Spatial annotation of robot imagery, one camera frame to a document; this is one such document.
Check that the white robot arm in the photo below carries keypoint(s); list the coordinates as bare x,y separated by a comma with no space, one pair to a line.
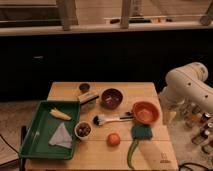
187,83

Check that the dark purple bowl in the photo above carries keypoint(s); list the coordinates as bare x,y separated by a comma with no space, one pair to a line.
111,98

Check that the orange bowl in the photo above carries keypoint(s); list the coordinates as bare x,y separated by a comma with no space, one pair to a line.
145,112

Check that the wooden block brush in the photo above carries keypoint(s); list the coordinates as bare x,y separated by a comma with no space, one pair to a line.
86,97

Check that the white cup with dark contents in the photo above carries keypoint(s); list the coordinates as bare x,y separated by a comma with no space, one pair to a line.
83,130

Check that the green sponge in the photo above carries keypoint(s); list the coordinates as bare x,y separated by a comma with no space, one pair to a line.
141,132

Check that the yellow corn cob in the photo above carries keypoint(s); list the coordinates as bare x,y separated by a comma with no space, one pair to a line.
60,115

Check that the green chili pepper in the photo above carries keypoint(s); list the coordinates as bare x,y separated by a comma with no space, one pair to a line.
131,150

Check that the grey folded cloth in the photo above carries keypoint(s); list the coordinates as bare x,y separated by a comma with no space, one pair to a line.
61,137

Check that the green plastic tray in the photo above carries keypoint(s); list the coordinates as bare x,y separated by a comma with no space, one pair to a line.
43,126

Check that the spice jar rack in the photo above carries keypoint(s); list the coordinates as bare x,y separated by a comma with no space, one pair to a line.
194,122

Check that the white handled brush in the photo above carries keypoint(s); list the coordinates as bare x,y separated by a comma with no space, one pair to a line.
102,119

